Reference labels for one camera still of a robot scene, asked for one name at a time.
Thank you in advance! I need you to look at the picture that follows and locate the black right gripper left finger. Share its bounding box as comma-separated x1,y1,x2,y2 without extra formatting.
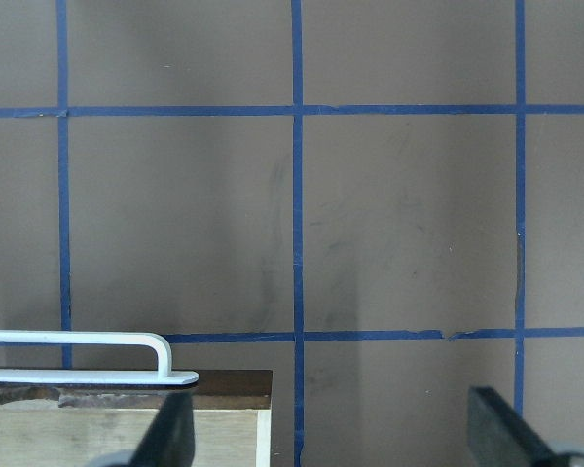
128,392,196,467

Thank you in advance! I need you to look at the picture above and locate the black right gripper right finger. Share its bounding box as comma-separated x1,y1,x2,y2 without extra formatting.
467,387,563,467

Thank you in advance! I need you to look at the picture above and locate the white drawer handle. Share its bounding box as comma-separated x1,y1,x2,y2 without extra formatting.
0,330,200,386

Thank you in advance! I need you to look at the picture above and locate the dark wooden drawer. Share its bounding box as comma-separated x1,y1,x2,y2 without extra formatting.
0,370,273,466

